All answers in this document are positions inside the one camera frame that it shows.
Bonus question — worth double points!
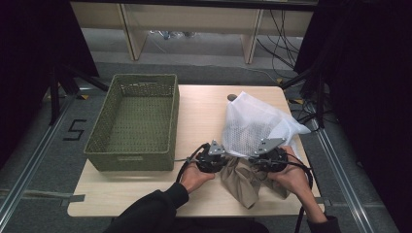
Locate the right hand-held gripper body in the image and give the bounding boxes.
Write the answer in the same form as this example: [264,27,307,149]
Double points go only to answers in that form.
[249,137,289,173]

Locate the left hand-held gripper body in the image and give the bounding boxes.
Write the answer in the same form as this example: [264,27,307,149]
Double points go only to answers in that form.
[194,139,228,175]

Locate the beige garment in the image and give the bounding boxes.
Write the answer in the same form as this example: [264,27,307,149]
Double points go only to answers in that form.
[220,156,292,210]

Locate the white mesh laundry bag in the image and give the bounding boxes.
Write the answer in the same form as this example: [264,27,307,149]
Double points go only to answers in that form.
[222,90,312,160]

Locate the green woven basket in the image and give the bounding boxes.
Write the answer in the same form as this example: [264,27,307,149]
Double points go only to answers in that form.
[83,73,180,173]

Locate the person's left hand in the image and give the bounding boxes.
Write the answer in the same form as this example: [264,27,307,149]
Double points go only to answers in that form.
[180,160,217,194]

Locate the person's right hand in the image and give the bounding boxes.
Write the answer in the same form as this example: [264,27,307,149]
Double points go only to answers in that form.
[266,145,313,197]

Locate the person's dark clothing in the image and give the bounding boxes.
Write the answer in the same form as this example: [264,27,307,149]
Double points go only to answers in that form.
[174,216,270,233]

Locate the black metal stand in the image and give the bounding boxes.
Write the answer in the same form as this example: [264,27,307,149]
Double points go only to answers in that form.
[280,64,326,129]
[48,62,110,126]

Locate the black curtain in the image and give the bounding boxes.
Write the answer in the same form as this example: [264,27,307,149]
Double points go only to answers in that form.
[292,0,412,233]
[0,0,100,170]

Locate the clear plastic clutter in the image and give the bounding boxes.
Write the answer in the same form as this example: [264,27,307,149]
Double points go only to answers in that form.
[150,29,197,41]

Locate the light wooden desk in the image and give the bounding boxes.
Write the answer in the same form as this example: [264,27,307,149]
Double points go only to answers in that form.
[69,0,319,65]

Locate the black floor cables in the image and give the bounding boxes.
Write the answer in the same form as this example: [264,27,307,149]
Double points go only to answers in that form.
[290,99,328,133]

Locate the metal floor rail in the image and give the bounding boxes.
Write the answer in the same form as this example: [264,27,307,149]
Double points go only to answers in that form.
[310,118,377,233]
[0,96,76,225]

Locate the hanging black cables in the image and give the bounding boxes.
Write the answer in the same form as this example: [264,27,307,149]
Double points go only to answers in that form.
[256,9,303,81]

